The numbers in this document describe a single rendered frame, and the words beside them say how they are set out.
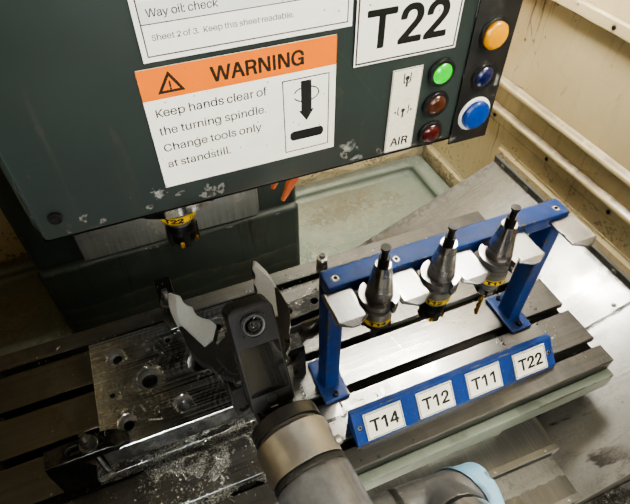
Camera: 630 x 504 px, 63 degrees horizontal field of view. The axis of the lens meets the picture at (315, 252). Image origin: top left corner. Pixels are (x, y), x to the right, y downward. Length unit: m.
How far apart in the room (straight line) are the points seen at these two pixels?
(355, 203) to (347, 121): 1.44
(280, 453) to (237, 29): 0.36
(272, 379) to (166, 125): 0.26
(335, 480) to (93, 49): 0.39
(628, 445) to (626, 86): 0.78
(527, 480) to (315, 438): 0.83
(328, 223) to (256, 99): 1.41
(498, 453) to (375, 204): 1.00
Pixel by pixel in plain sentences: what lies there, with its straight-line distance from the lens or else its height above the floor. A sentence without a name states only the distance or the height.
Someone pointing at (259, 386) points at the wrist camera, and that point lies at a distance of 0.52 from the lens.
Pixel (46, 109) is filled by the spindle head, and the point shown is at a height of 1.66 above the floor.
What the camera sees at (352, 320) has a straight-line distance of 0.78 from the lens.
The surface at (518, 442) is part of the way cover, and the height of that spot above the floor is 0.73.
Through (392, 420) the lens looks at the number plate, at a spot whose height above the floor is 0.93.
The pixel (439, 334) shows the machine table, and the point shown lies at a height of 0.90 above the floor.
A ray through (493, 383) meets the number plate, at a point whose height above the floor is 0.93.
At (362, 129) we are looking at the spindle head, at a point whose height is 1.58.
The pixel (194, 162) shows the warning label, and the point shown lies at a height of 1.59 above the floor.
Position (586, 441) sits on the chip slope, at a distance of 1.36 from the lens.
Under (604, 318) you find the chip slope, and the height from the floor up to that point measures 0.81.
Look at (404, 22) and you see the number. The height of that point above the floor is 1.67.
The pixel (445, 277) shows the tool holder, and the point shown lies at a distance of 0.83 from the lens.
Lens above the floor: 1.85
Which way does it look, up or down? 47 degrees down
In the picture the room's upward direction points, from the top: straight up
